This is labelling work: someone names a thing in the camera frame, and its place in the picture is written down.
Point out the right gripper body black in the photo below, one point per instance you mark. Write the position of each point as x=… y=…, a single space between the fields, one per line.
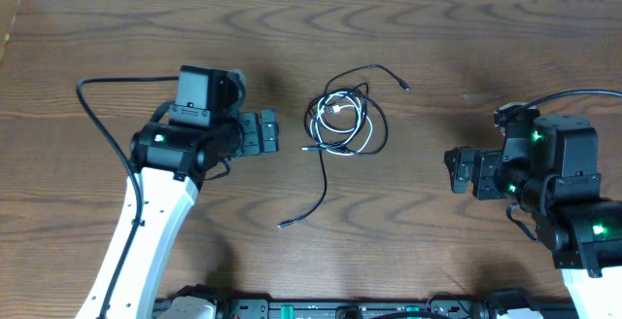
x=487 y=184

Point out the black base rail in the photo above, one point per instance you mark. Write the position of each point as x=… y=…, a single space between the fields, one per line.
x=202 y=302

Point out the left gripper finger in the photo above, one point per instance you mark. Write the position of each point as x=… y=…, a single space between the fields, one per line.
x=268 y=120
x=269 y=141

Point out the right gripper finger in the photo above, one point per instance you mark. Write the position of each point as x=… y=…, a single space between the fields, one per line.
x=459 y=156
x=460 y=178

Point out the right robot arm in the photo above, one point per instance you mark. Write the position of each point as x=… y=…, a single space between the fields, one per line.
x=548 y=168

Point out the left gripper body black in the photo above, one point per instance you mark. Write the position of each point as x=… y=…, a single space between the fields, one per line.
x=249 y=132

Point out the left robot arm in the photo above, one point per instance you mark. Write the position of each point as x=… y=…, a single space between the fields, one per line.
x=166 y=168

